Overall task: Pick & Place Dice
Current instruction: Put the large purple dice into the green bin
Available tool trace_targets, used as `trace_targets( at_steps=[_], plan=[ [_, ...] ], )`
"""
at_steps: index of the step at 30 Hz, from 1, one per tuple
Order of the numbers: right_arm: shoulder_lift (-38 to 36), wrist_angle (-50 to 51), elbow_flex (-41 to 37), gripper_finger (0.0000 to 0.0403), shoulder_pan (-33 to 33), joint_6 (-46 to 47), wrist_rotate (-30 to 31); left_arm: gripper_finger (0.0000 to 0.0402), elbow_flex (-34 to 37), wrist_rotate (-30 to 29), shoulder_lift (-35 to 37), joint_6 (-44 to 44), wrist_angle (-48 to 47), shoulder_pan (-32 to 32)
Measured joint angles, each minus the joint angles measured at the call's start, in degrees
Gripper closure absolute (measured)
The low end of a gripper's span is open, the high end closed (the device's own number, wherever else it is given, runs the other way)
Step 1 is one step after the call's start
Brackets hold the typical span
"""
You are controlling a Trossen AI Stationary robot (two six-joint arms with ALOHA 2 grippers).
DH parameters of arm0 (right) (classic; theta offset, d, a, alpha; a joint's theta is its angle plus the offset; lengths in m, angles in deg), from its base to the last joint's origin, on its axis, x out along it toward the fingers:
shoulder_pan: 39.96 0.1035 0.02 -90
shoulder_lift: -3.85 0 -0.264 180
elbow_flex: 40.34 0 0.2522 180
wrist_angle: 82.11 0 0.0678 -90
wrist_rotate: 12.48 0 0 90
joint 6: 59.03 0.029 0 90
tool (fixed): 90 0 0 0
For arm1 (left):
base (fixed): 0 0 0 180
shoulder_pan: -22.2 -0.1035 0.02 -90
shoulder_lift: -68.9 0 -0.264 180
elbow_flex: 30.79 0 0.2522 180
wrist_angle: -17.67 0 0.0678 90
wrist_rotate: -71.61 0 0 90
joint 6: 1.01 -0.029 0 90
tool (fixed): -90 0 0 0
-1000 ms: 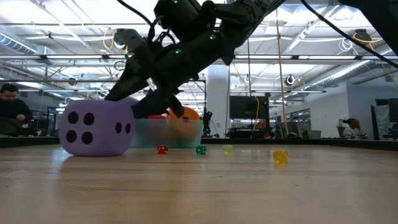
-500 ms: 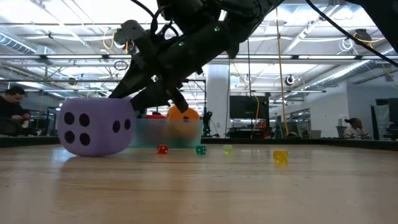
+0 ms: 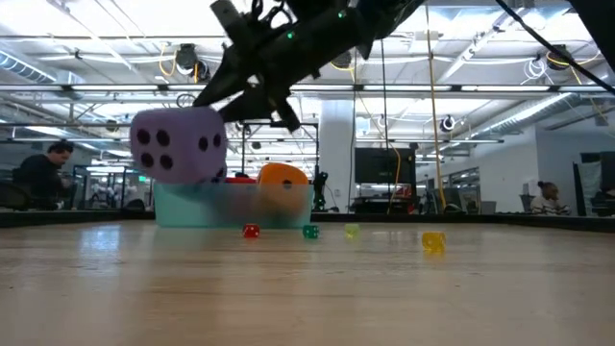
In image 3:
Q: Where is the white square pillar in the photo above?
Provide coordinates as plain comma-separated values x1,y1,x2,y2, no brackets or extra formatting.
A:
319,99,357,212

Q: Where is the black hanging ring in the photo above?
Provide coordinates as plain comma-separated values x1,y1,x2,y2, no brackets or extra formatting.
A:
175,92,199,111

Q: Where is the black gantry frame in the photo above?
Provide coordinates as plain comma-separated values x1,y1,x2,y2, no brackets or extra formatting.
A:
241,119,321,212

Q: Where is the yellow reel cord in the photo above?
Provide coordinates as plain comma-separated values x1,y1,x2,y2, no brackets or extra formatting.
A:
331,62,401,203

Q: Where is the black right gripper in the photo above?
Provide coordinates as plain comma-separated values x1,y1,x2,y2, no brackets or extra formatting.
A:
191,0,314,134

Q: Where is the long black cable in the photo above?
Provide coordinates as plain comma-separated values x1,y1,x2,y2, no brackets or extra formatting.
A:
379,37,391,150

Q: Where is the person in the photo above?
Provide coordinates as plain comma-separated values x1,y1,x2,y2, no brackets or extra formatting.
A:
529,181,572,216
12,140,76,211

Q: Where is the long ceiling light strip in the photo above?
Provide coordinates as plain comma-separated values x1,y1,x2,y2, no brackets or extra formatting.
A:
0,82,615,93

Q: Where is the large orange foam die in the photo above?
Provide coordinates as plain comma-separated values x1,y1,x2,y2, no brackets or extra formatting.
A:
257,162,310,215

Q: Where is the small yellow die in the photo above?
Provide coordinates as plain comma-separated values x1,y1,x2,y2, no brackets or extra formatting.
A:
421,232,447,253

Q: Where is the teal translucent plastic bin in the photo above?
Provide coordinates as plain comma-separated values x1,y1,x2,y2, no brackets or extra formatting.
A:
153,182,314,229

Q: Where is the large purple foam die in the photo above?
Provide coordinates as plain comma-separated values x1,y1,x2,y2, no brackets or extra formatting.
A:
130,106,229,185

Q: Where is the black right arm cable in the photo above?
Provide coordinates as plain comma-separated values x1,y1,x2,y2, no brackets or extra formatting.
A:
494,0,615,95

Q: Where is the black monitor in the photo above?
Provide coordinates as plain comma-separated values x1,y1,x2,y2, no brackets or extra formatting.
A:
354,147,417,185

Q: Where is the dark framed work station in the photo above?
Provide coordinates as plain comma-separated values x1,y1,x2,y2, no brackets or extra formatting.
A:
71,165,158,210

